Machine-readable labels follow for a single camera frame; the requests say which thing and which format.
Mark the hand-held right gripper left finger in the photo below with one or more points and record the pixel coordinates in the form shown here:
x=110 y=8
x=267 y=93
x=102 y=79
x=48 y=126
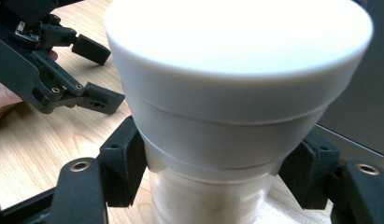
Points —
x=124 y=168

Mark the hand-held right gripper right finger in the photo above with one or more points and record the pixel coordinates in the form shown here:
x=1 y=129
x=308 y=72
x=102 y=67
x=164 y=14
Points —
x=308 y=174

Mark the white plastic cup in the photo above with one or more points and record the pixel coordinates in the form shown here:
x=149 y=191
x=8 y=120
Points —
x=236 y=93

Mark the grey panel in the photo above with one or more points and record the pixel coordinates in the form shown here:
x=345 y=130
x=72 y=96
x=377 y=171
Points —
x=364 y=93

